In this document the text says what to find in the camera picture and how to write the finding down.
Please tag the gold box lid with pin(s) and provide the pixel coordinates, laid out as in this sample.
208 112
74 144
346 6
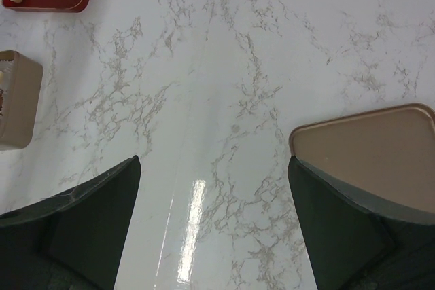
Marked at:
388 153

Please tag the gold chocolate box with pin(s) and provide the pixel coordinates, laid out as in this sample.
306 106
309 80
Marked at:
20 90

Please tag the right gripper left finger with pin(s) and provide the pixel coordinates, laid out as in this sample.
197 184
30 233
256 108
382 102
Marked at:
74 239

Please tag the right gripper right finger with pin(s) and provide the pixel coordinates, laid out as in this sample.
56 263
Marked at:
357 240

